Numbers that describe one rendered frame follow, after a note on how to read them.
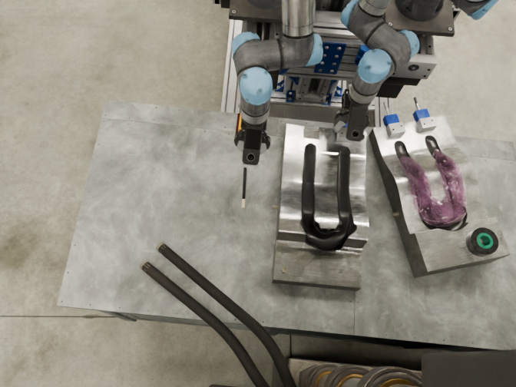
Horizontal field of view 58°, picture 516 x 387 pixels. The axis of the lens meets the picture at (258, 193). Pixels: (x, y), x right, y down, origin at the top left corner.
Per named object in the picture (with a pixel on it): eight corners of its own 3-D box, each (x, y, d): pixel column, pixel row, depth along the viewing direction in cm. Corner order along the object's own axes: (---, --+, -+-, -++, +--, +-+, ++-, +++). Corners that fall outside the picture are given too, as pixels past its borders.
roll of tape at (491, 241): (462, 232, 137) (468, 229, 134) (487, 229, 138) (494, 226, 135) (469, 258, 135) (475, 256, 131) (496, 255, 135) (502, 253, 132)
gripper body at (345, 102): (364, 101, 142) (375, 79, 131) (364, 126, 139) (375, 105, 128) (339, 99, 142) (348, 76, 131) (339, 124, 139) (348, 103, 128)
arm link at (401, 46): (395, 14, 122) (366, 35, 119) (427, 41, 120) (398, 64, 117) (386, 33, 130) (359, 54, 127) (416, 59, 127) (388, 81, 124)
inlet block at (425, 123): (405, 102, 161) (410, 94, 156) (418, 100, 162) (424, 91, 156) (417, 135, 157) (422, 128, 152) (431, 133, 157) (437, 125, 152)
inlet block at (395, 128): (375, 107, 160) (379, 99, 155) (388, 105, 160) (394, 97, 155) (386, 140, 156) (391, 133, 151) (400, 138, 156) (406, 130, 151)
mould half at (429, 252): (368, 135, 159) (377, 120, 149) (438, 123, 162) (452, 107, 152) (414, 278, 143) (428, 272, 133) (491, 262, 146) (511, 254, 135)
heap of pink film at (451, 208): (393, 157, 150) (401, 147, 143) (444, 147, 152) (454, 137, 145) (418, 233, 142) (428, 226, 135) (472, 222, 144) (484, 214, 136)
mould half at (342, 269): (283, 136, 158) (287, 116, 145) (359, 143, 158) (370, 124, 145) (271, 282, 141) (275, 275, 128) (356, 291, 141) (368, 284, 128)
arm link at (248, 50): (272, 46, 121) (280, 81, 117) (229, 51, 120) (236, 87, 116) (274, 25, 114) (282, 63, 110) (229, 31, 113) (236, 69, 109)
